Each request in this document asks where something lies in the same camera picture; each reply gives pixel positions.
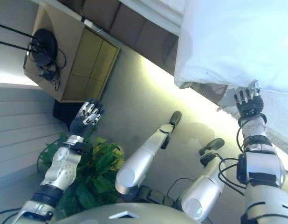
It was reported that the silver right robot leg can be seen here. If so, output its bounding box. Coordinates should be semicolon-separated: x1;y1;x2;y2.
181;138;226;222

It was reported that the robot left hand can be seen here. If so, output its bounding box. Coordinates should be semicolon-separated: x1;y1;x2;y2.
69;98;104;137

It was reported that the green leafy plant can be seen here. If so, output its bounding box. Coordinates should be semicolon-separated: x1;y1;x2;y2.
38;132;125;217

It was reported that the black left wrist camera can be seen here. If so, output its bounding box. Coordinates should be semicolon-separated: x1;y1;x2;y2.
69;141;92;154

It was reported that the brown upholstered bed frame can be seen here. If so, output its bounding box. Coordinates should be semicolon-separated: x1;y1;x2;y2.
62;0;228;105

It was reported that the white duvet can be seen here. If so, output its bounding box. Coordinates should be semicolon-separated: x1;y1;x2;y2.
173;0;288;145

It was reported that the black lamp cable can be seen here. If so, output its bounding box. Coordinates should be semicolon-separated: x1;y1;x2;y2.
27;39;67;91

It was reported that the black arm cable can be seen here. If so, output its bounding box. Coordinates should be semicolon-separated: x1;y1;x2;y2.
36;140;70;173
218;126;247;189

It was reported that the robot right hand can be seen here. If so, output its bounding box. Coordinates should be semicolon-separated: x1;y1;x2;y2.
233;79;265;119

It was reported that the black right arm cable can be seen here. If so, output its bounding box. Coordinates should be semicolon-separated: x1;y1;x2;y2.
218;126;247;189

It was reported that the silver robot leg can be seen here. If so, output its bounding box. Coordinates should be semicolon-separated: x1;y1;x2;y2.
181;138;226;222
115;111;183;196

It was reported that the wooden nightstand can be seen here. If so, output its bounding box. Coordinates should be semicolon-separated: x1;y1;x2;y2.
22;5;121;102

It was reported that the black floor box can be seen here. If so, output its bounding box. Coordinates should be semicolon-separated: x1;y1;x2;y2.
52;99;89;129

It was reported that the grey robot torso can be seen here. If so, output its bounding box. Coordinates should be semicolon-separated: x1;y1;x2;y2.
55;202;198;224

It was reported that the silver left robot leg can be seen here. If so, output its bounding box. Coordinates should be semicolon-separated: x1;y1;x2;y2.
115;111;183;196

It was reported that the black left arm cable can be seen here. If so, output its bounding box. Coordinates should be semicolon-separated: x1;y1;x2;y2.
36;140;70;173

